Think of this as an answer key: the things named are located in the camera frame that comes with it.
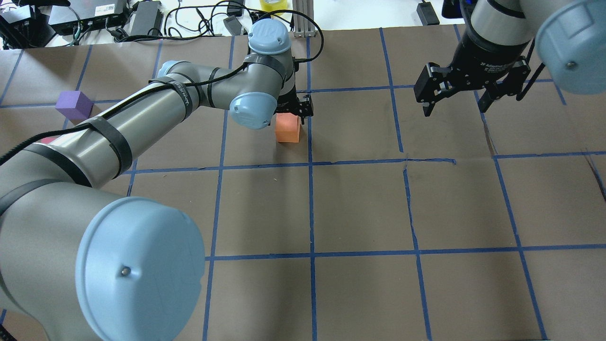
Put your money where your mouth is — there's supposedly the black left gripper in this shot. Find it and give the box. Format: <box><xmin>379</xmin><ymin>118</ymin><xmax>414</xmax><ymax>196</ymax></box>
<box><xmin>276</xmin><ymin>72</ymin><xmax>442</xmax><ymax>118</ymax></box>

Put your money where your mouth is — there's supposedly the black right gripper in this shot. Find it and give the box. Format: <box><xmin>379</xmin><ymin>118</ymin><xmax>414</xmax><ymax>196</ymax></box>
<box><xmin>414</xmin><ymin>43</ymin><xmax>531</xmax><ymax>104</ymax></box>

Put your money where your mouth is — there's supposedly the orange foam block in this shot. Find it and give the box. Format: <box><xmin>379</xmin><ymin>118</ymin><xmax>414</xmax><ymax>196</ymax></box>
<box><xmin>275</xmin><ymin>113</ymin><xmax>301</xmax><ymax>143</ymax></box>

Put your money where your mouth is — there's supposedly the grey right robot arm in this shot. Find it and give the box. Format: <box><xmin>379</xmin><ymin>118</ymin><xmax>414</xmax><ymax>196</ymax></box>
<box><xmin>413</xmin><ymin>0</ymin><xmax>606</xmax><ymax>117</ymax></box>

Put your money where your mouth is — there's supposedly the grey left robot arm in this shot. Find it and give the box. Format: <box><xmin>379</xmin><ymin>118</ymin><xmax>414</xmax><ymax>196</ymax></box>
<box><xmin>1</xmin><ymin>20</ymin><xmax>479</xmax><ymax>341</ymax></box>

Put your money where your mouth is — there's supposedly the small black adapter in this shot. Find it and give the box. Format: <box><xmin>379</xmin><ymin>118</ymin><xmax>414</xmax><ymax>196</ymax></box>
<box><xmin>416</xmin><ymin>0</ymin><xmax>441</xmax><ymax>26</ymax></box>

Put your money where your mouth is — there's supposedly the yellow tape roll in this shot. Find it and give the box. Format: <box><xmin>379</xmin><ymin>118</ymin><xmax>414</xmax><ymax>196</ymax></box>
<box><xmin>259</xmin><ymin>0</ymin><xmax>289</xmax><ymax>12</ymax></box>

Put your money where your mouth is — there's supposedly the black power adapter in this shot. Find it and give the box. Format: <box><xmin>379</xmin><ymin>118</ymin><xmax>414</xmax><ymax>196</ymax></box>
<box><xmin>129</xmin><ymin>0</ymin><xmax>162</xmax><ymax>36</ymax></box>

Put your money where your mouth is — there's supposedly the purple foam block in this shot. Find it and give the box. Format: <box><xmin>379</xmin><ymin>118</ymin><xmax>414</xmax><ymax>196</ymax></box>
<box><xmin>54</xmin><ymin>90</ymin><xmax>93</xmax><ymax>120</ymax></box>

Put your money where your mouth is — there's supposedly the black electronics box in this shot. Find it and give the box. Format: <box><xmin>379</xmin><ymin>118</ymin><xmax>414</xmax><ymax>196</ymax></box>
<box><xmin>48</xmin><ymin>0</ymin><xmax>131</xmax><ymax>36</ymax></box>

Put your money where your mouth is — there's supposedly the red foam block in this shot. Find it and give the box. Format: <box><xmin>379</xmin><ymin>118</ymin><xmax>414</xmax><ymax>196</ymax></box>
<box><xmin>37</xmin><ymin>136</ymin><xmax>59</xmax><ymax>144</ymax></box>

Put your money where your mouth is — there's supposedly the black device at left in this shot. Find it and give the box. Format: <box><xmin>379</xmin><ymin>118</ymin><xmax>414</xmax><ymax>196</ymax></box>
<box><xmin>1</xmin><ymin>2</ymin><xmax>56</xmax><ymax>50</ymax></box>

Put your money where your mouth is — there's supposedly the aluminium extrusion post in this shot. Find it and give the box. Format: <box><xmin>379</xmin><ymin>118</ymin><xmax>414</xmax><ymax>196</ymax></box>
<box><xmin>292</xmin><ymin>0</ymin><xmax>317</xmax><ymax>37</ymax></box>

